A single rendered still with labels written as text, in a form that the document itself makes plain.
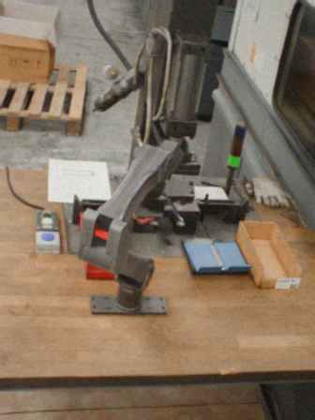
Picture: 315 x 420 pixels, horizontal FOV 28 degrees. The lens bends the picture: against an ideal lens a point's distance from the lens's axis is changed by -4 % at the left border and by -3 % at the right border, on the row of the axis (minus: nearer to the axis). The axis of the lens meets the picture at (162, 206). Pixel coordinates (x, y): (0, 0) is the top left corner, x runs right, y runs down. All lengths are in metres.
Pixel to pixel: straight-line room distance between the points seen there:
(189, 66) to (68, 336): 0.79
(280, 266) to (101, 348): 0.67
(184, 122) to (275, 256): 0.51
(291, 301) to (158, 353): 0.46
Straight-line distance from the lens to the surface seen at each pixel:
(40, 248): 1.84
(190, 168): 1.89
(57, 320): 1.62
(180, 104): 1.81
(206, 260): 1.87
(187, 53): 1.75
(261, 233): 2.05
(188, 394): 2.44
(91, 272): 1.74
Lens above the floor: 1.97
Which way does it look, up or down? 30 degrees down
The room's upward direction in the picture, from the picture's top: 10 degrees clockwise
